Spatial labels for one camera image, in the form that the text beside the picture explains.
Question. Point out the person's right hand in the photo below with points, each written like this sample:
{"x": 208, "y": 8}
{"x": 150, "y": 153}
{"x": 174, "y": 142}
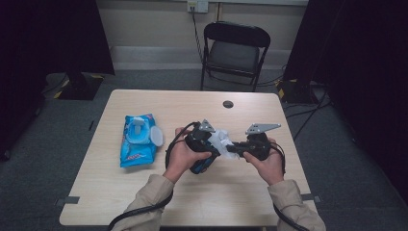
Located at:
{"x": 271, "y": 166}

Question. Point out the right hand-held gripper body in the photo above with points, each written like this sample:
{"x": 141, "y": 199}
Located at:
{"x": 258, "y": 147}

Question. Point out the black folding chair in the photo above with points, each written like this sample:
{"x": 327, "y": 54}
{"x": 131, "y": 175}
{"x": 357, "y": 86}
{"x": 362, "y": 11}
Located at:
{"x": 234, "y": 54}

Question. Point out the black stand base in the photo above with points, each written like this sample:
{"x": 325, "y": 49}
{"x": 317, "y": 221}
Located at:
{"x": 296, "y": 93}
{"x": 78, "y": 88}

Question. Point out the white wall socket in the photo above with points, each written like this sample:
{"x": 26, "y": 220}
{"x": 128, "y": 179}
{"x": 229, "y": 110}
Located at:
{"x": 198, "y": 5}

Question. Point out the grey tape mark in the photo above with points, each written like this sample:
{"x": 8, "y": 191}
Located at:
{"x": 310, "y": 197}
{"x": 67, "y": 200}

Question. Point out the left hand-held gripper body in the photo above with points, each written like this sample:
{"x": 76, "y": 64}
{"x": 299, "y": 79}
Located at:
{"x": 198, "y": 141}

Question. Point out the black curtain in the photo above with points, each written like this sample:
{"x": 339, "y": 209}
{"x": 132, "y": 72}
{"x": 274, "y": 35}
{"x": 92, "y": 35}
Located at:
{"x": 362, "y": 64}
{"x": 48, "y": 38}

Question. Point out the person's left hand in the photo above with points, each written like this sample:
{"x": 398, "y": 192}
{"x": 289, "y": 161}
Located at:
{"x": 183, "y": 160}

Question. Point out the blue wet wipes pack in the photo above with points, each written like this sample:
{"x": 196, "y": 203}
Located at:
{"x": 134, "y": 157}

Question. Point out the blue toy car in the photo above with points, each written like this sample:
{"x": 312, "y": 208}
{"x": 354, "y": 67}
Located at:
{"x": 200, "y": 165}

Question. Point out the white wet wipe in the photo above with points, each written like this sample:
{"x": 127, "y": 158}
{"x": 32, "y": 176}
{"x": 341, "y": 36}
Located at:
{"x": 224, "y": 141}

